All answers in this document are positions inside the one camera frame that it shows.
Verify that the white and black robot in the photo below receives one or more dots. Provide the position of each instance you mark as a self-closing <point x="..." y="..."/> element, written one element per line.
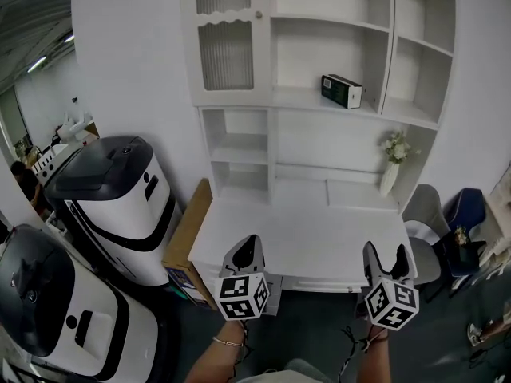
<point x="116" y="214"/>
<point x="104" y="333"/>

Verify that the dark green box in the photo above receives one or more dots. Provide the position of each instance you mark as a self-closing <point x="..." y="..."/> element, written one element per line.
<point x="471" y="255"/>
<point x="339" y="91"/>

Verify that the blue chair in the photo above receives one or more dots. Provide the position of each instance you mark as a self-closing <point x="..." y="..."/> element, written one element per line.
<point x="467" y="206"/>

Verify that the person's grey shirt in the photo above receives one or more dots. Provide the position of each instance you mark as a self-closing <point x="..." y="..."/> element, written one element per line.
<point x="287" y="373"/>

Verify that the white desk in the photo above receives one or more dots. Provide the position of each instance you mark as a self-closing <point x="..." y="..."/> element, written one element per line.
<point x="311" y="234"/>

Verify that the person's right forearm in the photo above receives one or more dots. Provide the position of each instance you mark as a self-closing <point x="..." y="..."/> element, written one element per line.
<point x="377" y="357"/>

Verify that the grey chair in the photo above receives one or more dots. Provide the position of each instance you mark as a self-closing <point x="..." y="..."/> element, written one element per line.
<point x="427" y="214"/>

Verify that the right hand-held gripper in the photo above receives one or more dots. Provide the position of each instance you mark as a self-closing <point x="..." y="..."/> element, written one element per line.
<point x="393" y="303"/>

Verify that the white ribbed vase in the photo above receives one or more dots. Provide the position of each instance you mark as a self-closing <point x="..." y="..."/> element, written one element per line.
<point x="389" y="178"/>

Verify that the white shelf cabinet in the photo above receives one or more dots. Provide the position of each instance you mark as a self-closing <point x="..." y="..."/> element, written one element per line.
<point x="239" y="150"/>

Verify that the white holed box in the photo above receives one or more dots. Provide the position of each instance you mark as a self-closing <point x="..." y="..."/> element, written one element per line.
<point x="50" y="162"/>

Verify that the person's left forearm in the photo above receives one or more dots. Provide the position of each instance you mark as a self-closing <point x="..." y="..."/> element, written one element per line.
<point x="215" y="361"/>

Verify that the white ribbed glass cabinet door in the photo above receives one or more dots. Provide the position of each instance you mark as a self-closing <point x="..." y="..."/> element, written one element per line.
<point x="263" y="54"/>

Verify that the brown cardboard box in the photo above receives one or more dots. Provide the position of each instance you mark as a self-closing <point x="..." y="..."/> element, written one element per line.
<point x="187" y="238"/>

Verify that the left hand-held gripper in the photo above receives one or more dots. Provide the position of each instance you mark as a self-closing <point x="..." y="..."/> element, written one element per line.
<point x="239" y="297"/>

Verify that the white vanity table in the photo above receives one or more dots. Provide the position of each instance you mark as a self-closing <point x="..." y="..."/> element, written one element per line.
<point x="499" y="222"/>

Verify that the small flower bunch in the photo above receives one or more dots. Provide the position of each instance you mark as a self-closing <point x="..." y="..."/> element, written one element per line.
<point x="461" y="234"/>

